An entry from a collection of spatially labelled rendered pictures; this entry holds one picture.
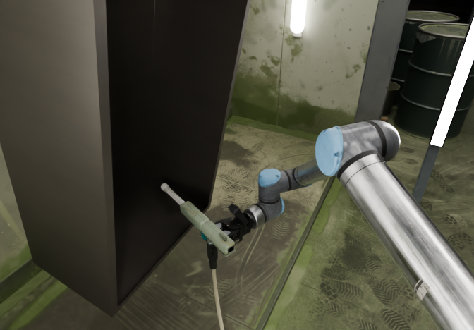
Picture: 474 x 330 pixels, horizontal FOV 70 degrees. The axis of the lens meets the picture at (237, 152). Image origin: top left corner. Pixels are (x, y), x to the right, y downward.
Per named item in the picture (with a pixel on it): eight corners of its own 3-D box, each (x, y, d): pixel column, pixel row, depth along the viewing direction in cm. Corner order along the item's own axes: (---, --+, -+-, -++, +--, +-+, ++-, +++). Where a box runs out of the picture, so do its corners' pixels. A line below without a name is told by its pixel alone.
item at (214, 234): (237, 283, 128) (236, 238, 116) (226, 290, 125) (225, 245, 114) (173, 216, 161) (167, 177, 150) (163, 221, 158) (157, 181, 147)
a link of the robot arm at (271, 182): (278, 163, 143) (278, 189, 149) (254, 169, 140) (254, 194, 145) (289, 174, 135) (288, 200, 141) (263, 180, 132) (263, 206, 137)
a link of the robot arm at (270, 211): (271, 188, 149) (270, 207, 153) (249, 199, 142) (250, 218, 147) (286, 197, 142) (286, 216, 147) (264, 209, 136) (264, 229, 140)
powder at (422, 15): (460, 16, 334) (460, 15, 333) (452, 25, 296) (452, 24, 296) (403, 11, 361) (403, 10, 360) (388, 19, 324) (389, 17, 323)
